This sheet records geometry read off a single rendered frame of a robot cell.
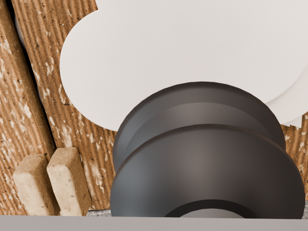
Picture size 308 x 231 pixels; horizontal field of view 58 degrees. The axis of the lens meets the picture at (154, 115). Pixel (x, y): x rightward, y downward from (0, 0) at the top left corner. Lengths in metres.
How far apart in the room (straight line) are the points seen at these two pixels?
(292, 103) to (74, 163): 0.16
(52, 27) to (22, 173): 0.11
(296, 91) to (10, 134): 0.21
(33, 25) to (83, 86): 0.06
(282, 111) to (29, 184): 0.18
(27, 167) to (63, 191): 0.03
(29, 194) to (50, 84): 0.08
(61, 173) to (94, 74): 0.08
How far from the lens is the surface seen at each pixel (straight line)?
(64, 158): 0.22
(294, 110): 0.19
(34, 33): 0.20
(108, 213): 0.30
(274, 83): 0.17
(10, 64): 0.22
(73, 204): 0.23
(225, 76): 0.16
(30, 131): 0.24
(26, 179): 0.23
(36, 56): 0.21
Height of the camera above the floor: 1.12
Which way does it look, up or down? 63 degrees down
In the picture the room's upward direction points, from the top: 174 degrees counter-clockwise
